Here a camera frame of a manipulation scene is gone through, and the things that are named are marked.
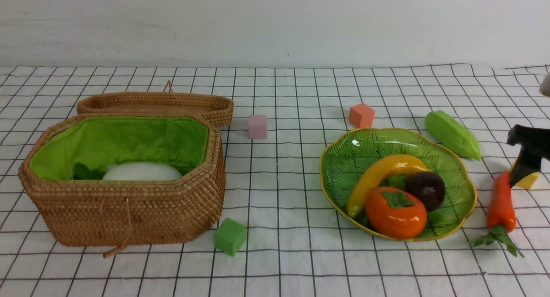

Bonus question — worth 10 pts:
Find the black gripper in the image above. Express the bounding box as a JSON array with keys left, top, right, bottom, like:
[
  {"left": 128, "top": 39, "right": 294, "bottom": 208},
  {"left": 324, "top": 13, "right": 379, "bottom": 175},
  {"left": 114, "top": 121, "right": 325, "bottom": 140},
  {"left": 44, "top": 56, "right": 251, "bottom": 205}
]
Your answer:
[{"left": 507, "top": 124, "right": 550, "bottom": 187}]

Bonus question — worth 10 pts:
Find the orange carrot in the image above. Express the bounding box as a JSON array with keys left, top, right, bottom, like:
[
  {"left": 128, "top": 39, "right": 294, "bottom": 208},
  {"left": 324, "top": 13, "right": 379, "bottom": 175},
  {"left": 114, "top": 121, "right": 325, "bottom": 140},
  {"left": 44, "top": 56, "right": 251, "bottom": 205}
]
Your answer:
[{"left": 470, "top": 170, "right": 524, "bottom": 258}]

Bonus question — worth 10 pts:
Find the green bitter gourd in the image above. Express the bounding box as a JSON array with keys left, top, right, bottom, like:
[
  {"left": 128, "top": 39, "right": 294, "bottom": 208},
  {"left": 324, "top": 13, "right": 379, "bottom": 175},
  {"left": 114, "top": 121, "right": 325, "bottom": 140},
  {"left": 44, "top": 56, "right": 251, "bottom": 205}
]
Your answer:
[{"left": 425, "top": 110, "right": 483, "bottom": 161}]

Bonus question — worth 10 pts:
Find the orange persimmon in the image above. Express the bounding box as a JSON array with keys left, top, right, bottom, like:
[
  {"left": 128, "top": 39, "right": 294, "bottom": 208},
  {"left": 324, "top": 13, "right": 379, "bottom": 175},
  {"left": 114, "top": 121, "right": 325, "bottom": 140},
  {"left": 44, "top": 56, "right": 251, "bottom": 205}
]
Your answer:
[{"left": 365, "top": 186, "right": 428, "bottom": 240}]

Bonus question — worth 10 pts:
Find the yellow banana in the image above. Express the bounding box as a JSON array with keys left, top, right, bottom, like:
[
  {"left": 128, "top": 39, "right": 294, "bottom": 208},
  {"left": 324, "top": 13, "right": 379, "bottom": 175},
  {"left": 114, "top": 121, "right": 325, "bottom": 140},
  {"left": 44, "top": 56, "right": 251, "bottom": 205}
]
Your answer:
[{"left": 346, "top": 154, "right": 431, "bottom": 218}]

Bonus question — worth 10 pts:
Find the white radish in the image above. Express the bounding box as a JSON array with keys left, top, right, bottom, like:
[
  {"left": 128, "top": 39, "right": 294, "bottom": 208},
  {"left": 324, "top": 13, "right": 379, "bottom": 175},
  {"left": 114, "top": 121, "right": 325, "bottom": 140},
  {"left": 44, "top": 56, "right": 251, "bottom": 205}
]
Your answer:
[{"left": 72, "top": 161, "right": 183, "bottom": 181}]

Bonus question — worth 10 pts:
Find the yellow foam cube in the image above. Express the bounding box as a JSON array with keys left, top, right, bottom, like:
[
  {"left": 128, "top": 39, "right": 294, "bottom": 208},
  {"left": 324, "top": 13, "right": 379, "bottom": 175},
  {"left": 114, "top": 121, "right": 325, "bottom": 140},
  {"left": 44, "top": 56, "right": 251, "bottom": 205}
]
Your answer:
[{"left": 509, "top": 159, "right": 540, "bottom": 190}]

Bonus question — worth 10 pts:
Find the orange foam cube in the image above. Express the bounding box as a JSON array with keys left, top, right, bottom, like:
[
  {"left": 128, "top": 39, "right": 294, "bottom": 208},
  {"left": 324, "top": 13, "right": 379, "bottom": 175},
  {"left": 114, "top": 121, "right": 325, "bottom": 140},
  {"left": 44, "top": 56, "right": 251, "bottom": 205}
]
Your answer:
[{"left": 348, "top": 103, "right": 376, "bottom": 128}]

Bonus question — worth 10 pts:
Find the green leaf glass plate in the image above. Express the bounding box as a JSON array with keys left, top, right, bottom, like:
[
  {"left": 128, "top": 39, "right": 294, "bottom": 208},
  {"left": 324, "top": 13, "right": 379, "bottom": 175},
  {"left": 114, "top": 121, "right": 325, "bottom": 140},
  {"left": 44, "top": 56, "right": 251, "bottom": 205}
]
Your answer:
[{"left": 319, "top": 127, "right": 478, "bottom": 242}]

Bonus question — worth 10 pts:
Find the pink foam cube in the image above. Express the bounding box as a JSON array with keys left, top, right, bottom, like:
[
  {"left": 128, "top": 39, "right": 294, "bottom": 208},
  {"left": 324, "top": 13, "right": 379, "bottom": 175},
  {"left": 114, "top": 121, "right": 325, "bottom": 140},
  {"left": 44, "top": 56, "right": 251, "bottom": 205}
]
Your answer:
[{"left": 248, "top": 114, "right": 268, "bottom": 140}]

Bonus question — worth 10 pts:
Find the green foam cube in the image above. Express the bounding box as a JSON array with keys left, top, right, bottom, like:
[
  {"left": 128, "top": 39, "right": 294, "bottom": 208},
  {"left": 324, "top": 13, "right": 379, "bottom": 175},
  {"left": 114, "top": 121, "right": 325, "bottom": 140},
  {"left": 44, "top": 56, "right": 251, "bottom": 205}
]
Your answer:
[{"left": 214, "top": 217, "right": 247, "bottom": 257}]

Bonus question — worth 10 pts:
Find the wicker basket lid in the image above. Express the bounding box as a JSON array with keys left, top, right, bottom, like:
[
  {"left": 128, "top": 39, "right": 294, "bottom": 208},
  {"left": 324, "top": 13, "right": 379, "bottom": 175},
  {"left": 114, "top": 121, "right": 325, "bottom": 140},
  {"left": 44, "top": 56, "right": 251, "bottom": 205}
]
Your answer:
[{"left": 76, "top": 81, "right": 234, "bottom": 127}]

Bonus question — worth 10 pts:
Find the woven wicker basket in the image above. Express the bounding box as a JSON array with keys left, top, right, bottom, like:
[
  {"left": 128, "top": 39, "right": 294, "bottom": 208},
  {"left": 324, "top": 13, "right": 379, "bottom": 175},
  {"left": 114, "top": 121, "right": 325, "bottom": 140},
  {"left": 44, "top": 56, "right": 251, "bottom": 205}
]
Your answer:
[{"left": 18, "top": 113, "right": 226, "bottom": 257}]

